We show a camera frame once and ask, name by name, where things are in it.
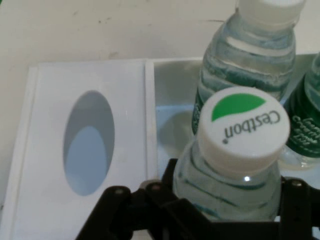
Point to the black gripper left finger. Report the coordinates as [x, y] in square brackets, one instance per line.
[150, 215]

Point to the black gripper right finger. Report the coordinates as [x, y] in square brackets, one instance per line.
[300, 212]

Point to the water bottle green label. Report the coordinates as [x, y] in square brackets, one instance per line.
[245, 130]
[250, 55]
[305, 120]

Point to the white cardboard box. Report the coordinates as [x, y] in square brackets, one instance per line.
[50, 150]

